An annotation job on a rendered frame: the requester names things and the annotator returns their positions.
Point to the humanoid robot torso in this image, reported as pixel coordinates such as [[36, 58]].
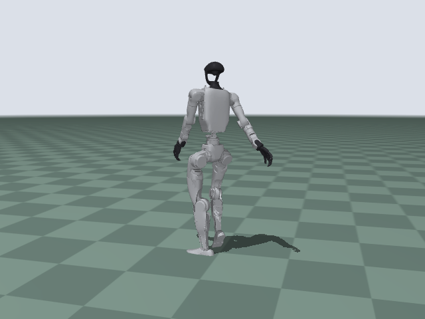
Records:
[[214, 111]]

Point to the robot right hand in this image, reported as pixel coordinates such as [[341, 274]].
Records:
[[264, 151]]

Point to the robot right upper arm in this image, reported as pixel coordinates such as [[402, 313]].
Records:
[[238, 111]]

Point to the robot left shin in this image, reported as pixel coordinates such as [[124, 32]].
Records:
[[202, 223]]

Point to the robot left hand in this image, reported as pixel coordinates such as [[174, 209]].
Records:
[[177, 149]]

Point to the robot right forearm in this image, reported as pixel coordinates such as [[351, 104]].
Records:
[[251, 135]]

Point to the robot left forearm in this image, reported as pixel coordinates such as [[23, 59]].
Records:
[[185, 131]]

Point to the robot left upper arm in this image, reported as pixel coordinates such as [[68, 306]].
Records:
[[195, 95]]

